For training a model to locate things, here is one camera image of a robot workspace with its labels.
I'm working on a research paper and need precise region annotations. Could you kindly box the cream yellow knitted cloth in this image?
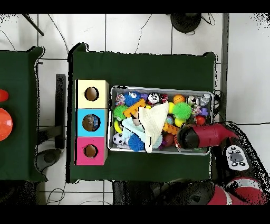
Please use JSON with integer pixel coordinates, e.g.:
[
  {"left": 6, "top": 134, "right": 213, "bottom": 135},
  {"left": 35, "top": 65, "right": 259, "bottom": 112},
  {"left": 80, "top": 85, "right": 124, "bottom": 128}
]
[{"left": 139, "top": 102, "right": 170, "bottom": 154}]

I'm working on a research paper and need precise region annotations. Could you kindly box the orange toy brick with studs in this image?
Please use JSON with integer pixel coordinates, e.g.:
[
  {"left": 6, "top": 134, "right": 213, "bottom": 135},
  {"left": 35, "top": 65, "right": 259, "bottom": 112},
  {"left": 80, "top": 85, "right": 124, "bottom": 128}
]
[{"left": 162, "top": 123, "right": 180, "bottom": 136}]

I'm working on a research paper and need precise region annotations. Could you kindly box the crushed clear plastic bottle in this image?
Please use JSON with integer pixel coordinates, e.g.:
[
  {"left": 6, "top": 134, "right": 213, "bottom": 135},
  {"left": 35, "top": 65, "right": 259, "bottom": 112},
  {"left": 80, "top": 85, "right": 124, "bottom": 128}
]
[{"left": 199, "top": 93, "right": 211, "bottom": 107}]

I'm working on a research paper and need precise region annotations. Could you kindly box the shallow clear mesh bin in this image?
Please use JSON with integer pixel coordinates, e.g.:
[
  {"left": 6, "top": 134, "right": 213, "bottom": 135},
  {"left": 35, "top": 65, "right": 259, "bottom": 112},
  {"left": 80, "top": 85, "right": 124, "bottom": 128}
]
[{"left": 109, "top": 86, "right": 214, "bottom": 156}]

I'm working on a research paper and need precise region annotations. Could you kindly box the wooden box with three holes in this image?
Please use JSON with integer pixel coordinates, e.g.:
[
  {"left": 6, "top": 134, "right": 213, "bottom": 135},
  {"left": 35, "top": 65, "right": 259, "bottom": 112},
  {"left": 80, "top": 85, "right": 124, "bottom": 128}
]
[{"left": 75, "top": 79, "right": 110, "bottom": 165}]

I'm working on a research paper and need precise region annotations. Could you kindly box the long orange toy brick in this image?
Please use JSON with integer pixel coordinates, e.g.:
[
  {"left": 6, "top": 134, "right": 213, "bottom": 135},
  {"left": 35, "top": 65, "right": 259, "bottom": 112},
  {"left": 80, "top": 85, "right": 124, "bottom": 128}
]
[{"left": 123, "top": 99, "right": 146, "bottom": 118}]

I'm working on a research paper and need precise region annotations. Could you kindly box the blue spiky ball with eyes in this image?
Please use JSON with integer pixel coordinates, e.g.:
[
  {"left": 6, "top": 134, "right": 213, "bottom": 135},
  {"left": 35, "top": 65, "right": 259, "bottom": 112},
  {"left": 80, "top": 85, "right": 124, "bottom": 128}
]
[{"left": 124, "top": 91, "right": 142, "bottom": 106}]

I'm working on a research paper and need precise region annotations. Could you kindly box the pale blue waffle cloth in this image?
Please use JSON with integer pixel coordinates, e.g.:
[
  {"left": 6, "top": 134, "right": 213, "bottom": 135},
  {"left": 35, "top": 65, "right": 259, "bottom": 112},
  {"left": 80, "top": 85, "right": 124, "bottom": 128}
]
[{"left": 121, "top": 117, "right": 163, "bottom": 150}]

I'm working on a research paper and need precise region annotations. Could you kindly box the black drink can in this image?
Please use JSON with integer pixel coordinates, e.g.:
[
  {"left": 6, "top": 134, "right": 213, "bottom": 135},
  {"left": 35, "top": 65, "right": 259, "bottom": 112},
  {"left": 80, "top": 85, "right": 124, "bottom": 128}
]
[{"left": 147, "top": 92, "right": 160, "bottom": 106}]

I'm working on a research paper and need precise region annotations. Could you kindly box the plain blue spiky ball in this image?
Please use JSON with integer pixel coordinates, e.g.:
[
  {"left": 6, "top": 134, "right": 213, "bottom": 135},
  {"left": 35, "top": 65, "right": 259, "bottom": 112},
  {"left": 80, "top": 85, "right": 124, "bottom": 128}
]
[{"left": 128, "top": 135, "right": 146, "bottom": 152}]

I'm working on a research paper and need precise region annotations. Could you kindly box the small soccer ball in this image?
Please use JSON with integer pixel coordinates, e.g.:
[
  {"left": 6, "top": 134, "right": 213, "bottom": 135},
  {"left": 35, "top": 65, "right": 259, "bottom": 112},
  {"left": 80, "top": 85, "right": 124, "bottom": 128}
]
[{"left": 113, "top": 133, "right": 125, "bottom": 145}]

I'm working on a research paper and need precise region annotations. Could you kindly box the small brown football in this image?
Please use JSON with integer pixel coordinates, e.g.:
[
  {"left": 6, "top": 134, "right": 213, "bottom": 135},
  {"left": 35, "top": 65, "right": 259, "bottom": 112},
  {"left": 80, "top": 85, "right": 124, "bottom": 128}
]
[{"left": 162, "top": 134, "right": 175, "bottom": 148}]

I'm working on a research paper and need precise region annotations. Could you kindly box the small orange basketball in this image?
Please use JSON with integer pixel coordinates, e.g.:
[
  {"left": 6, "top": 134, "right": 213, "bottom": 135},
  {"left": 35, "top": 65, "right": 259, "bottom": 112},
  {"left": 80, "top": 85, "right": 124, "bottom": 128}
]
[{"left": 172, "top": 94, "right": 186, "bottom": 105}]

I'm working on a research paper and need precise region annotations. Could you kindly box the light green spiky ball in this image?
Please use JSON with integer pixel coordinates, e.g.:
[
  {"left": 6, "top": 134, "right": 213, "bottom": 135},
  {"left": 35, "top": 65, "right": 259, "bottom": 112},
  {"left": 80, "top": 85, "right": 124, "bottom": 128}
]
[{"left": 172, "top": 101, "right": 192, "bottom": 121}]

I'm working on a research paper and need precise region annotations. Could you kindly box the black upright panel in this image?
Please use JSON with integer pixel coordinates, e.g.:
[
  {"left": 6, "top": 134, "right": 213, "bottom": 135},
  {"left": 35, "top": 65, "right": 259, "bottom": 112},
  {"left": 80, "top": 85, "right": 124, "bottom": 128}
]
[{"left": 55, "top": 73, "right": 67, "bottom": 150}]

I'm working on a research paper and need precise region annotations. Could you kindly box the grey round floor base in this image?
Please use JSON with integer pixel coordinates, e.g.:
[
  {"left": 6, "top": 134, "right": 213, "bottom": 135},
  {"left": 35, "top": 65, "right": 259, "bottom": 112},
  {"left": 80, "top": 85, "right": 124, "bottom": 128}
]
[{"left": 35, "top": 147, "right": 62, "bottom": 171}]

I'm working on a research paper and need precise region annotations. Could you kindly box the black round stand base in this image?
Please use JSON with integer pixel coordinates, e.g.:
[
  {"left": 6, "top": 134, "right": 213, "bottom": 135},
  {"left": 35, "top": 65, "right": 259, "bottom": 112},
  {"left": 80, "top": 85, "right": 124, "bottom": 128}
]
[{"left": 170, "top": 13, "right": 203, "bottom": 34}]

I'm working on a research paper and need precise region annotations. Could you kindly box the dark green side table cloth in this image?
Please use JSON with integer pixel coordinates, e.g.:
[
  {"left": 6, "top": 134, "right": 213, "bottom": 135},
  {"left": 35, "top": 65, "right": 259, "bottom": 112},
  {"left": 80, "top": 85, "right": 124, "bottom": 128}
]
[{"left": 0, "top": 46, "right": 46, "bottom": 183}]

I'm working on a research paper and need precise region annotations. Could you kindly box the orange disc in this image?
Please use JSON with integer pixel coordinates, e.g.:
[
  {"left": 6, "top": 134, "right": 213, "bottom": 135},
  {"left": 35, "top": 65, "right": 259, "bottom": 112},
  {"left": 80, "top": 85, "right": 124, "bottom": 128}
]
[{"left": 0, "top": 107, "right": 13, "bottom": 142}]

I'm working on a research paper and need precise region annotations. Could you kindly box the small red object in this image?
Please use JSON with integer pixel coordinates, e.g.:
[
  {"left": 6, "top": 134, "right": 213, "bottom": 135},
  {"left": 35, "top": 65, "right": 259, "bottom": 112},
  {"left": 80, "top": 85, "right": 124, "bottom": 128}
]
[{"left": 0, "top": 88, "right": 9, "bottom": 102}]

